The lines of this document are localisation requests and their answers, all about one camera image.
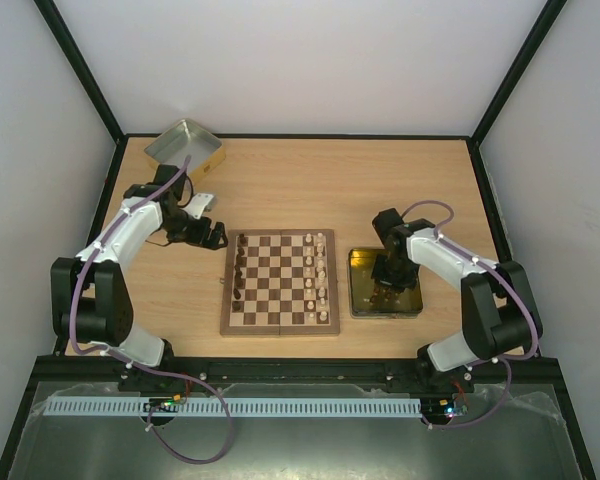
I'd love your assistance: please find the gold tin tray with pieces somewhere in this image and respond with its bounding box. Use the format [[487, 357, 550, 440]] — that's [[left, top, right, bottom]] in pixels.
[[348, 248, 424, 318]]

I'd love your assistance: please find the wooden chess board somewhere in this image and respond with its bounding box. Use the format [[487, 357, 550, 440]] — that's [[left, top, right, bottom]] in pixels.
[[220, 229, 340, 336]]

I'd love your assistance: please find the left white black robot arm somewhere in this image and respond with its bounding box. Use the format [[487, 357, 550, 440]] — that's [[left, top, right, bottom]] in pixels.
[[50, 165, 228, 368]]

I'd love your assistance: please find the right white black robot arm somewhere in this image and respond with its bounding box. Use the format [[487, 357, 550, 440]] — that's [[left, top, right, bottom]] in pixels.
[[372, 208, 543, 392]]

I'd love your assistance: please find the empty silver gold tin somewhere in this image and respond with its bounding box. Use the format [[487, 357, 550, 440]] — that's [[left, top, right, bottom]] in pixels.
[[144, 118, 226, 183]]

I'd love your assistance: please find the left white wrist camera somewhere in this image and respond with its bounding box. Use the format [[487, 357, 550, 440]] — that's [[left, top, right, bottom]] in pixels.
[[183, 193, 217, 220]]

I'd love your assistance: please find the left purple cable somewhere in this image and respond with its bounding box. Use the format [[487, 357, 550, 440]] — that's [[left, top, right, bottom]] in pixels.
[[68, 154, 234, 464]]

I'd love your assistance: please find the purple cable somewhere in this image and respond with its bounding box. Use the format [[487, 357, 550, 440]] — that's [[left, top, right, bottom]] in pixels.
[[68, 154, 234, 464], [399, 199, 541, 430]]

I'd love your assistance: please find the black cage frame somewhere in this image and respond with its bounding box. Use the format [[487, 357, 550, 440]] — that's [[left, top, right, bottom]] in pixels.
[[0, 1, 596, 479]]

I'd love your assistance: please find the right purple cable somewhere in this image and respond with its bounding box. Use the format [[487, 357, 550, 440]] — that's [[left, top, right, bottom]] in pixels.
[[399, 199, 541, 430]]

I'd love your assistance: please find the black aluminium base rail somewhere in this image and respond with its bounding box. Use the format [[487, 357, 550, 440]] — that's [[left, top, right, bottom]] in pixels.
[[29, 353, 561, 394]]

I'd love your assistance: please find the grey slotted cable duct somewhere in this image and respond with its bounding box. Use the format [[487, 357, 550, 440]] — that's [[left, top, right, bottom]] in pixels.
[[43, 396, 421, 418]]

